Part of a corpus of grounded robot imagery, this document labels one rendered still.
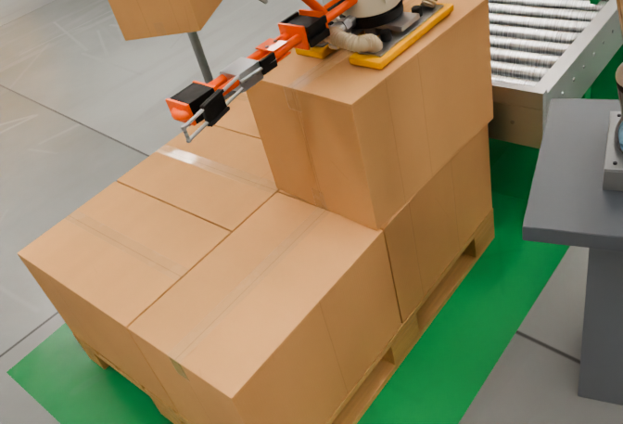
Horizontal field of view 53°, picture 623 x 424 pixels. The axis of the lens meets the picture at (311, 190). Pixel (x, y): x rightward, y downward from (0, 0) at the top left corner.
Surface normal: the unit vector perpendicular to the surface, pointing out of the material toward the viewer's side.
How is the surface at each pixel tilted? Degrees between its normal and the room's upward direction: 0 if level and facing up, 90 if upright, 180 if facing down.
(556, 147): 0
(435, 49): 90
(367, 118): 90
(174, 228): 0
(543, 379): 0
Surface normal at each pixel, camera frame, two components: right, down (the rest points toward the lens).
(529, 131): -0.62, 0.58
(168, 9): -0.18, 0.64
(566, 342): -0.22, -0.77
